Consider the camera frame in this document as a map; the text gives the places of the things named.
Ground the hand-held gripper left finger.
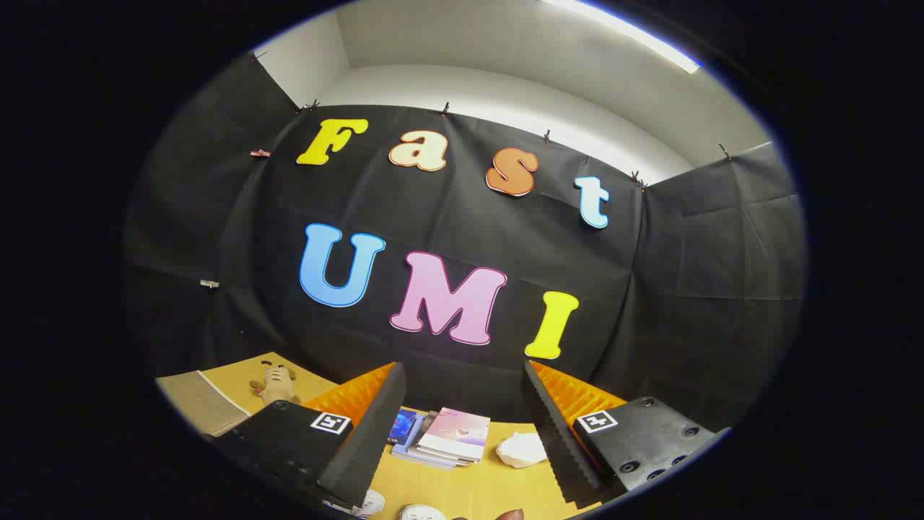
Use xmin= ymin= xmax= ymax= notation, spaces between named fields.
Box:
xmin=209 ymin=361 xmax=407 ymax=512

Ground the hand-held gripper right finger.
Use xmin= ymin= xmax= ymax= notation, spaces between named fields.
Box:
xmin=522 ymin=360 xmax=730 ymax=510

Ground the dark blue book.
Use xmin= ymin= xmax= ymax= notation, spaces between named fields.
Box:
xmin=388 ymin=408 xmax=419 ymax=445

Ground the white plush toy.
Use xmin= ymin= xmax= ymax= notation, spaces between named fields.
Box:
xmin=496 ymin=432 xmax=548 ymax=469

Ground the white paperback book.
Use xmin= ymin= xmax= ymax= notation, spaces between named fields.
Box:
xmin=408 ymin=413 xmax=481 ymax=465

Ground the pink cover book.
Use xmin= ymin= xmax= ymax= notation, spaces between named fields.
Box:
xmin=417 ymin=408 xmax=492 ymax=462

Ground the beige plush dog toy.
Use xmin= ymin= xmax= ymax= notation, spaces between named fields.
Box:
xmin=250 ymin=363 xmax=298 ymax=405

